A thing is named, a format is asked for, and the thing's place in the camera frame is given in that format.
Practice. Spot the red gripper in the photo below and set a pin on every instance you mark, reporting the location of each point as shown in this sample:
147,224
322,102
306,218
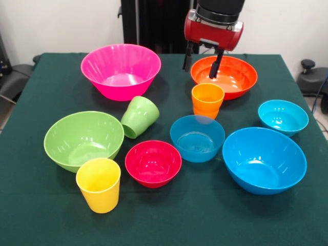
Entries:
212,34

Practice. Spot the orange cup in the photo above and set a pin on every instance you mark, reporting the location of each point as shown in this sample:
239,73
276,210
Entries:
207,102

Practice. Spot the ribbed blue bowl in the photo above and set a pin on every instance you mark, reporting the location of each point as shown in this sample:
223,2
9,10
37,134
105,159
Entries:
197,144

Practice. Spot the green cup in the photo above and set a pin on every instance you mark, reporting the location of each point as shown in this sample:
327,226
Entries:
139,118

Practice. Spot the green bowl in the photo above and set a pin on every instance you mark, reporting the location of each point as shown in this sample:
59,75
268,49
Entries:
82,141

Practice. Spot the orange-red bowl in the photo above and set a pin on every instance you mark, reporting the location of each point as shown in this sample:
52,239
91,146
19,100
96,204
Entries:
230,82

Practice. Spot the large pink bowl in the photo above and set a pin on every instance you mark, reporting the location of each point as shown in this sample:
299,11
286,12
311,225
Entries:
120,84

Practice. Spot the small turquoise bowl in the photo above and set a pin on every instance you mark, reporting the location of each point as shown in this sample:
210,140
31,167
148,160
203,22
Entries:
283,118

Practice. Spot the small red bowl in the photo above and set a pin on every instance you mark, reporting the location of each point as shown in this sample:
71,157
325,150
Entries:
153,164

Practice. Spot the large blue bowl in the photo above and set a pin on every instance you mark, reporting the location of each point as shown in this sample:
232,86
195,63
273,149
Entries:
264,164

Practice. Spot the dark green table cloth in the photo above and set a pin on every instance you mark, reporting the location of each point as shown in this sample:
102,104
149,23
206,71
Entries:
164,217

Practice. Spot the yellow cup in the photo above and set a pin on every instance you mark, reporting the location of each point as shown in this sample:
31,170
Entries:
98,194

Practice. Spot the dark equipment box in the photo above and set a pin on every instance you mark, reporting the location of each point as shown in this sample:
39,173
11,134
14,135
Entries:
3,59

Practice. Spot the black pedestal foot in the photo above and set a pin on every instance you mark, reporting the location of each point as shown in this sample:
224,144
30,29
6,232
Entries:
18,77
312,79

